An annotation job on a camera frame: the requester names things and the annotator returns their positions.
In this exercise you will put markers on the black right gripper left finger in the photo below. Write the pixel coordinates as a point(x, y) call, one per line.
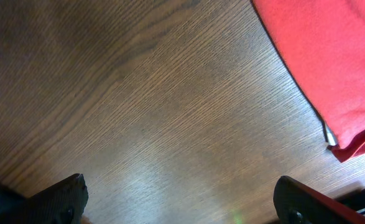
point(63, 202)

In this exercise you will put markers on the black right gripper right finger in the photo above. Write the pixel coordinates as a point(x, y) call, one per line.
point(296, 202)

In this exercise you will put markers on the dark green Nike t-shirt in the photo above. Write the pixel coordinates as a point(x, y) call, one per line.
point(10, 202)

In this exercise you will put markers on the white garment under red shirt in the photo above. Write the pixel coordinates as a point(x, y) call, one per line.
point(330, 137)

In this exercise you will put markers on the red t-shirt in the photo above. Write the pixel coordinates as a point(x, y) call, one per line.
point(322, 43)

